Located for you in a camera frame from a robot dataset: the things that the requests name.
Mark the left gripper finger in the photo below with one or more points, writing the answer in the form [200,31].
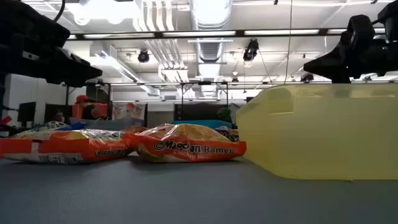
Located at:
[82,76]

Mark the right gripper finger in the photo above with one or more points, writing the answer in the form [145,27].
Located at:
[329,63]

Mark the orange chicken ramen packet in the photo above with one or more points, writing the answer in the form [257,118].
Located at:
[192,146]
[62,149]
[136,128]

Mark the person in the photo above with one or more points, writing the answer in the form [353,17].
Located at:
[90,112]
[59,117]

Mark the orange background panel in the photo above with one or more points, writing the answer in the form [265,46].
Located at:
[104,110]

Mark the black computer monitor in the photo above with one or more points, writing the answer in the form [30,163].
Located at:
[49,112]
[26,113]

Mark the orange snack bag background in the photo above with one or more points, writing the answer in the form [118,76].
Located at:
[119,110]

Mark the gray background desk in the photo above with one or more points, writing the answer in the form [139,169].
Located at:
[102,124]

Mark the yellow plastic bin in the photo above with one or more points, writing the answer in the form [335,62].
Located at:
[326,133]

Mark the green leafy background plant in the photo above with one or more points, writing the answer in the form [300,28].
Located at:
[224,114]

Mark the black background partition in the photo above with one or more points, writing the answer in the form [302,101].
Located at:
[199,112]

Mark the blue plastic bin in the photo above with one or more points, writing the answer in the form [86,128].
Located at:
[199,124]

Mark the black overhead frame bar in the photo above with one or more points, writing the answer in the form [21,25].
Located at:
[323,31]

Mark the black hanging camera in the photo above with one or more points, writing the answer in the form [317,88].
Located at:
[251,49]

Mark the black background station frame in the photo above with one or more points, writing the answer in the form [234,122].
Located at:
[182,99]

